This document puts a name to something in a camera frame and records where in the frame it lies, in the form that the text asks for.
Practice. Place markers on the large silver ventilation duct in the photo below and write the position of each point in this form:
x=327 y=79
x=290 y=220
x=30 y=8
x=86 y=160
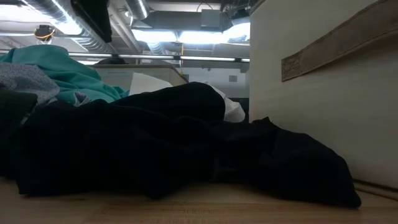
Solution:
x=90 y=34

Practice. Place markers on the dark green garment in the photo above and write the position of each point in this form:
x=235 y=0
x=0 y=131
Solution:
x=14 y=107

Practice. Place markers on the teal garment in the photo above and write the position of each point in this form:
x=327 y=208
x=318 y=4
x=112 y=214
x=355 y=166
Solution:
x=62 y=68

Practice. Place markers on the grey ceiling unit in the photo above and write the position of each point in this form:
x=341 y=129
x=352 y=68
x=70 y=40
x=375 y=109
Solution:
x=212 y=19

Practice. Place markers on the black yellow ceiling device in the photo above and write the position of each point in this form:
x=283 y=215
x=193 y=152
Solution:
x=44 y=32

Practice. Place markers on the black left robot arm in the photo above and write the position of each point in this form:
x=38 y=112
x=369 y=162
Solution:
x=93 y=18

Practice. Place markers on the horizontal metal rig bar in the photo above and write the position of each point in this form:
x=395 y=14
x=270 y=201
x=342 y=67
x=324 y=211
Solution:
x=149 y=57

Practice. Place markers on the light grey-blue shirt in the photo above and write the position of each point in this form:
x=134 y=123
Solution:
x=25 y=79

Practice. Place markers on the black garment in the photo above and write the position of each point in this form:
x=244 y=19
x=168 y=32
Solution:
x=155 y=140

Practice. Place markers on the small silver ventilation duct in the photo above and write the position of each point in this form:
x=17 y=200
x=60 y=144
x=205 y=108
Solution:
x=138 y=7

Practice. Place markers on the beige fabric storage bin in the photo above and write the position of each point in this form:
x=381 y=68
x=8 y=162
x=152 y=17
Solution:
x=161 y=74
x=326 y=109

